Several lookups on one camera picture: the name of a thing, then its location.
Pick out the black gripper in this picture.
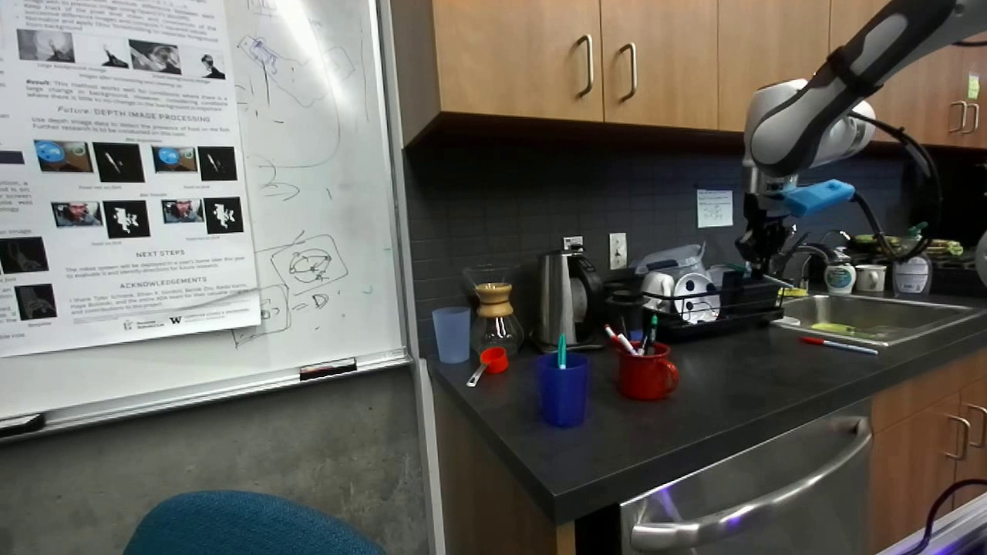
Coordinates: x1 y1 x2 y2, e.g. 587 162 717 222
736 193 802 285

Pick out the red mug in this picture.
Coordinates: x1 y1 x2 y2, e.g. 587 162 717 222
613 340 684 405

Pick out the chrome faucet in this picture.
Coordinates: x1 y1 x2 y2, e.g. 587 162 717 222
796 242 839 297

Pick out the white teal-label soap bottle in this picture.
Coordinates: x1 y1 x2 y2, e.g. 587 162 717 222
823 243 860 300

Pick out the small white cup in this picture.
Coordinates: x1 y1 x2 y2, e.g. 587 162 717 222
853 262 890 300

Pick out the red capped white marker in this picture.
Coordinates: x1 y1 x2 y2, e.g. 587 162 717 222
800 333 884 358

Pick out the stainless steel sink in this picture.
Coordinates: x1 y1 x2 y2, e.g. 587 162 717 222
774 289 987 351

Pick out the dark capped white bottle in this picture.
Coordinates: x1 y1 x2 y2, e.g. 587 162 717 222
890 230 935 301

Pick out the white blue-print marker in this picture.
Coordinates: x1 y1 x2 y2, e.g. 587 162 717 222
601 322 648 360

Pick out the black countertop appliance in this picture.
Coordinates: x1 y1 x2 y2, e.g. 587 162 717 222
927 253 987 307

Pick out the stainless steel kettle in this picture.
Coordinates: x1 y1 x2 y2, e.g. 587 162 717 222
538 248 603 351

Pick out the blue plastic cup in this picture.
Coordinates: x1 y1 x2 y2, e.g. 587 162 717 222
538 350 595 430

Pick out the wooden lower cabinet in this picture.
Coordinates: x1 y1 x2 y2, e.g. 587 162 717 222
863 350 987 555

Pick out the wooden cabinet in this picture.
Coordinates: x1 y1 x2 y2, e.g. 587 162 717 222
863 350 987 555
393 0 987 155

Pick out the orange-topped glass jar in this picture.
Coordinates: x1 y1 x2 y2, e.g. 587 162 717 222
469 279 525 355

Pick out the red measuring scoop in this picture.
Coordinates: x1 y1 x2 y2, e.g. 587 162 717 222
464 342 513 392

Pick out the wooden upper cabinet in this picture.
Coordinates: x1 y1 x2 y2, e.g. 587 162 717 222
393 0 987 155

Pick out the translucent pale blue cup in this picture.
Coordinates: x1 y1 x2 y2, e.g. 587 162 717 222
429 301 475 367

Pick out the whiteboard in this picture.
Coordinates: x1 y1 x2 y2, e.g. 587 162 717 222
0 0 424 437

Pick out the black whiteboard eraser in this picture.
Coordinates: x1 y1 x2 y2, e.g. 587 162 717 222
297 355 362 381

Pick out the blue chair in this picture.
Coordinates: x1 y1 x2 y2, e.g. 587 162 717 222
120 488 393 555

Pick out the large research poster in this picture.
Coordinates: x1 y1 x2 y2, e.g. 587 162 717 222
0 0 266 360

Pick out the black whiteboard marker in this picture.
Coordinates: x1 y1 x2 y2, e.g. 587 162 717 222
0 406 49 436

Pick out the white paper wall note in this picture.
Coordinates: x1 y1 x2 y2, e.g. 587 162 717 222
694 185 736 230

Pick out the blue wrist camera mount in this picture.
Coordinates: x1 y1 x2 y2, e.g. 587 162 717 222
776 177 860 222

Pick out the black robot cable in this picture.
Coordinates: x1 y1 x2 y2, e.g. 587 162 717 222
852 106 946 259

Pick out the black floor cable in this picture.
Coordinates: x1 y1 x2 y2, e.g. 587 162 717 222
918 479 987 548

